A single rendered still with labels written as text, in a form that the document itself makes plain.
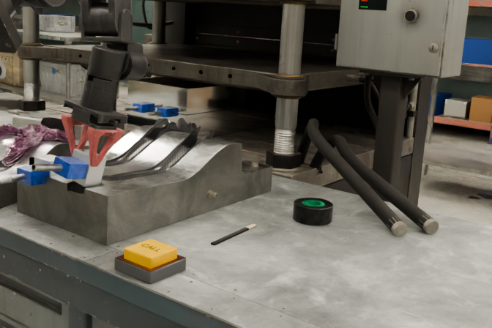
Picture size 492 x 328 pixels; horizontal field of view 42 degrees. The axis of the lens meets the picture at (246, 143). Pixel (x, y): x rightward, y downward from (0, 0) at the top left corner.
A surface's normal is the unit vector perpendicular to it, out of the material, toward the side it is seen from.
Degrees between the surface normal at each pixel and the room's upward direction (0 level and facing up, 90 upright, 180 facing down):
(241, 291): 0
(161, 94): 90
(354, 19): 90
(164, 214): 90
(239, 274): 0
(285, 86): 90
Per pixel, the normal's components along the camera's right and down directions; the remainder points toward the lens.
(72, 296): -0.60, 0.13
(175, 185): 0.80, 0.17
